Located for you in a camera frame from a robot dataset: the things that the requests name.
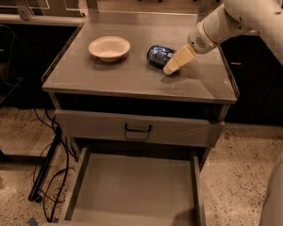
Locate black stand leg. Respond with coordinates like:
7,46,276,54
28,126,61,202

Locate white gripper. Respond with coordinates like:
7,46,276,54
163,16,225,75

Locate grey top drawer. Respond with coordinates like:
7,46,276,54
55,109,225,147

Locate open grey middle drawer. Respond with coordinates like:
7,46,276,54
59,149,206,226

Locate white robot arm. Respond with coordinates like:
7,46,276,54
163,0,283,226

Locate blue pepsi can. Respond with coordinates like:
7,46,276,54
146,45,175,70

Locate black drawer handle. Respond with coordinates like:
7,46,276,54
125,123,152,134

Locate white paper bowl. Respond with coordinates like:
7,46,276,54
89,36,130,62

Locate grey drawer cabinet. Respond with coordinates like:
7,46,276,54
42,10,241,226

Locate dark chair at left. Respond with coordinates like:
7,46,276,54
0,24,22,107

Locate black floor cables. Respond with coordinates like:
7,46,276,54
31,107,80,223

